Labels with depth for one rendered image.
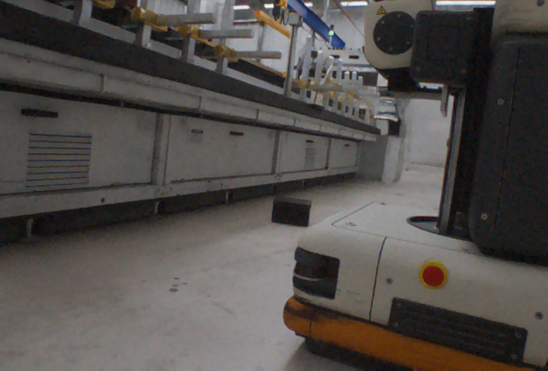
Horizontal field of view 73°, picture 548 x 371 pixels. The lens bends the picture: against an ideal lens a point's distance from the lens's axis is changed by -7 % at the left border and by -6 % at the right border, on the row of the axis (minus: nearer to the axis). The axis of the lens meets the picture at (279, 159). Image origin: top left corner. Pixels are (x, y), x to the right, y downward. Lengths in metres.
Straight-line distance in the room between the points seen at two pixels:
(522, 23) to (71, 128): 1.39
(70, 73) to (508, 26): 1.11
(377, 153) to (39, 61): 4.78
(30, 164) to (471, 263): 1.31
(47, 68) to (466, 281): 1.14
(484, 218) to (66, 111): 1.34
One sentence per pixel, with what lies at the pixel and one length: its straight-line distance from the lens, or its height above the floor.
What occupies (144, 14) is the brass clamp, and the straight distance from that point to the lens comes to 1.44.
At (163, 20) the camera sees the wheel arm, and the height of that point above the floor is 0.81.
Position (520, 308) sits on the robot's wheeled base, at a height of 0.22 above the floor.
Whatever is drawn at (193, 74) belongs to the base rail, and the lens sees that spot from 1.62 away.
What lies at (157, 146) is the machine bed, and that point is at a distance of 1.87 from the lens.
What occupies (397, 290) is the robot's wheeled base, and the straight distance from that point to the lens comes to 0.77.
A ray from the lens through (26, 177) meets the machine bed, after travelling 1.50.
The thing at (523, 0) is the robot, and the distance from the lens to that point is 0.82.
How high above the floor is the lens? 0.45
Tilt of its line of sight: 3 degrees down
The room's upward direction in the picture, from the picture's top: 7 degrees clockwise
